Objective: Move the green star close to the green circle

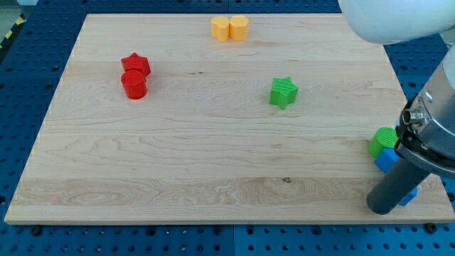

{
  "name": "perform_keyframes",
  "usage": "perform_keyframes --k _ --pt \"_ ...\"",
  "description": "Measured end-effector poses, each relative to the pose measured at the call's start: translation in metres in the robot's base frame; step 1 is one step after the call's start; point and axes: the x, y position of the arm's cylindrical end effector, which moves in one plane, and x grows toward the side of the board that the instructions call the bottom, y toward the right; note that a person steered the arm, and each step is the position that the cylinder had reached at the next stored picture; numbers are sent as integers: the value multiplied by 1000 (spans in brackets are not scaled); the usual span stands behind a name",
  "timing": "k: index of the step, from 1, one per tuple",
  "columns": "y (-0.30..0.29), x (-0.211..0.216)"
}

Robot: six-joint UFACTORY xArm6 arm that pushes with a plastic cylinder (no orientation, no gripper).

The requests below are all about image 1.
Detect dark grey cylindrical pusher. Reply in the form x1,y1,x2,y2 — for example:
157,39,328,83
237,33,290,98
366,158,429,215

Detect silver tool flange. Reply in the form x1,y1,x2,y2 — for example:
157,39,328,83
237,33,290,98
394,82,455,180

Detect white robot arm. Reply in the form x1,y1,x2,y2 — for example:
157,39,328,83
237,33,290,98
338,0,454,215

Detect green star block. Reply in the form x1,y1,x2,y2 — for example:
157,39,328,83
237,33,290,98
269,77,298,110

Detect red star block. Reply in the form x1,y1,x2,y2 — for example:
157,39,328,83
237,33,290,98
121,52,151,77

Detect blue block behind pusher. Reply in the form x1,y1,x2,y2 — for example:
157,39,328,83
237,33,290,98
399,188,418,206

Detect blue cube block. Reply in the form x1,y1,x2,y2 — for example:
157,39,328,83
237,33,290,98
375,148,400,174

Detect green cylinder block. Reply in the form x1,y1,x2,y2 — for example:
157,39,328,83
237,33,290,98
368,127,398,159

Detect yellow heart block right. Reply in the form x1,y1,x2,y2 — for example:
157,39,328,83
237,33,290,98
229,15,250,41

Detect yellow heart block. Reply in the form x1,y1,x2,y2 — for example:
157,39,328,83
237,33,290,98
229,15,250,41
210,16,230,42

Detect yellow heart block left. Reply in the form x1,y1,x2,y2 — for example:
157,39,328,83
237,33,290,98
210,16,230,42

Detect wooden board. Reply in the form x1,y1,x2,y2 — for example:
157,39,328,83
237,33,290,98
5,14,454,225

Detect red cylinder block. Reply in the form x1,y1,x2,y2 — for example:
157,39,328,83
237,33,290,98
121,70,147,100

